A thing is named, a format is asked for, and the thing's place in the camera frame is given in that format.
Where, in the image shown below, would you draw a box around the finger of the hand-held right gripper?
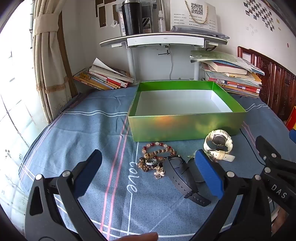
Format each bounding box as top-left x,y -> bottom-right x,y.
255,136 -> 281,164

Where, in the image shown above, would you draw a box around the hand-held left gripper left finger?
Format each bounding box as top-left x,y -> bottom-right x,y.
25,149 -> 109,241

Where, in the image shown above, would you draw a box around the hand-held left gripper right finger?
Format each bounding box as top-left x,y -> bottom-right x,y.
192,149 -> 272,241

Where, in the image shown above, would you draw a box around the white wristwatch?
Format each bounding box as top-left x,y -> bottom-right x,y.
203,129 -> 236,162

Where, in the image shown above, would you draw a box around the black wristwatch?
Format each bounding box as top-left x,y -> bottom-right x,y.
162,155 -> 212,207

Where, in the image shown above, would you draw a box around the gold flower brooch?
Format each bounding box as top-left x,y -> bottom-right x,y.
154,166 -> 166,179

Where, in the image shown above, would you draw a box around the brown wooden bead bracelet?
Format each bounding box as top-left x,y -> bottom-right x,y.
144,148 -> 178,163

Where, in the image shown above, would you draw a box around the dark patterned bead bracelet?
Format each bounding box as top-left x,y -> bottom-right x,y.
138,157 -> 153,172

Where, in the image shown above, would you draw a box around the green cardboard box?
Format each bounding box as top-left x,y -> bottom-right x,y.
128,80 -> 247,142

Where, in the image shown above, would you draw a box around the red and white bead bracelet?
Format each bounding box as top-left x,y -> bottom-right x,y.
142,142 -> 173,158

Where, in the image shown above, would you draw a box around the person's left hand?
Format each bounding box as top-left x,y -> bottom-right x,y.
117,233 -> 159,241

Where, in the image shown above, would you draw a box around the blue striped bedsheet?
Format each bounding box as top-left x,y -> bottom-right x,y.
18,86 -> 296,241

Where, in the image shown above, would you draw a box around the red and yellow box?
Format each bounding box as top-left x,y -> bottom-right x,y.
285,106 -> 296,130

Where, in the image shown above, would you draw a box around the dark wooden headboard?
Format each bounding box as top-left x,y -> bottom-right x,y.
238,46 -> 296,121

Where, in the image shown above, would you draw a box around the pile of books and papers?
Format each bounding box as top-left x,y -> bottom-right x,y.
190,50 -> 265,99

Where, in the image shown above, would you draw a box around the pile of colourful books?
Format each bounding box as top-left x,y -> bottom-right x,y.
73,58 -> 134,91

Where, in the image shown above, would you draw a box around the frosted window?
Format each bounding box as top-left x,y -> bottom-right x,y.
0,23 -> 49,209

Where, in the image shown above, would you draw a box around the beige curtain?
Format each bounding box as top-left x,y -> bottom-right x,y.
31,0 -> 78,123

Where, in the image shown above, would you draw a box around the black clamp screw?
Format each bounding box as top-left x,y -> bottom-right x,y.
158,45 -> 171,56

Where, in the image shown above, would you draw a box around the grey plastic folder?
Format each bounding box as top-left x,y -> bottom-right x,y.
171,25 -> 230,40

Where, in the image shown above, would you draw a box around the white desk shelf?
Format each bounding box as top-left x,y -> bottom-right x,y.
99,32 -> 228,81

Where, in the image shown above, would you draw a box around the white paper bag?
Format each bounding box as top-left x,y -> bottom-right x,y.
170,0 -> 219,32

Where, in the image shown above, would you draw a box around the white spray bottle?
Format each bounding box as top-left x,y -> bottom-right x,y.
158,10 -> 166,32

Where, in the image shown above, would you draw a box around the black thermos flask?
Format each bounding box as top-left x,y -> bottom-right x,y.
121,0 -> 143,36

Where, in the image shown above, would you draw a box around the dark bottle with striped label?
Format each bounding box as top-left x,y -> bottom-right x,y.
142,3 -> 153,34

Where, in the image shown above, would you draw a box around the black cable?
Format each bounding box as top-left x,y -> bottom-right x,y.
240,128 -> 264,164

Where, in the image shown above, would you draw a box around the grid of wall photos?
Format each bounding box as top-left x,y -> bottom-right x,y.
243,0 -> 281,32

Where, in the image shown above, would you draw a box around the brown wall stickers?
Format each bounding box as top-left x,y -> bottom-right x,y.
96,0 -> 121,28

